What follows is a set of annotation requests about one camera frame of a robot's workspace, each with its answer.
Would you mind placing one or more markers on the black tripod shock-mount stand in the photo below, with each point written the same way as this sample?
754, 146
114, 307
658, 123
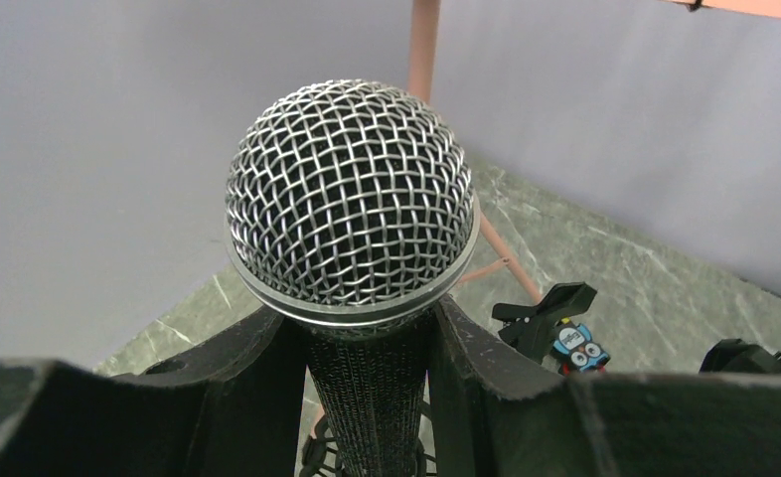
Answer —
319, 454

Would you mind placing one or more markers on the black glitter microphone silver head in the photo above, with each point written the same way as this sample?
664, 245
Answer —
350, 210

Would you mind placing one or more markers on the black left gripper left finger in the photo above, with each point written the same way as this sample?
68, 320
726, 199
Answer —
230, 406

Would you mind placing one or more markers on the cartoon monster sticker toy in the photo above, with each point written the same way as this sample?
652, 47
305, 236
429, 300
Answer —
575, 349

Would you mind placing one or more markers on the black round-base stand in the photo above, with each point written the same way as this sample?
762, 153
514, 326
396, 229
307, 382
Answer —
529, 329

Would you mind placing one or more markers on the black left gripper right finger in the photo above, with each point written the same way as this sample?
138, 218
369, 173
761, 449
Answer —
496, 413

